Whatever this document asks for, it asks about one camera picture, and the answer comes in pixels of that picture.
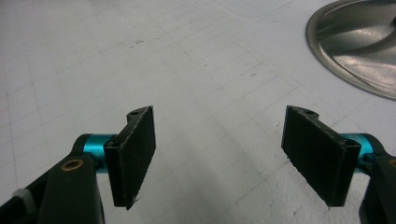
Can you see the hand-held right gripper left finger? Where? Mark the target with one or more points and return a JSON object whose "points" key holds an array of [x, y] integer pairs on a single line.
{"points": [[132, 161]]}

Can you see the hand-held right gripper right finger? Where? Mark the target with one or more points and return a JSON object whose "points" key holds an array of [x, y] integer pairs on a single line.
{"points": [[320, 158]]}

